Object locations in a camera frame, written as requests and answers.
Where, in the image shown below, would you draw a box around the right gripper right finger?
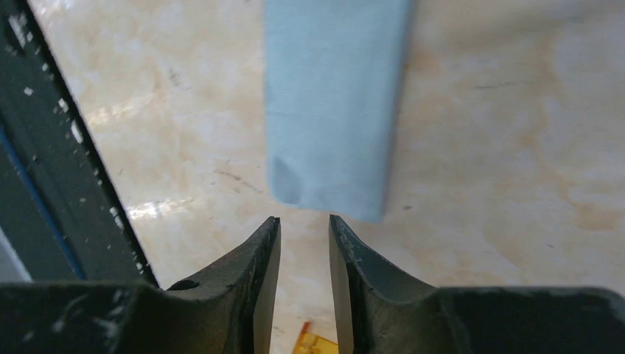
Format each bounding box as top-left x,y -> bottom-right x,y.
329,215 -> 624,353

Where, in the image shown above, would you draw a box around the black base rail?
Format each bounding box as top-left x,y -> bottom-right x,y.
1,1 -> 157,285

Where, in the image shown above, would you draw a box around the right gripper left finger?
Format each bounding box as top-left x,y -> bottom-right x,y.
1,217 -> 281,353

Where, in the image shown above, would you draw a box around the orange sunglasses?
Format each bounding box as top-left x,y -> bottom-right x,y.
292,321 -> 339,354

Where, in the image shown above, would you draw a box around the light blue cleaning cloth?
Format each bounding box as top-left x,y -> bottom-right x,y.
263,1 -> 415,222

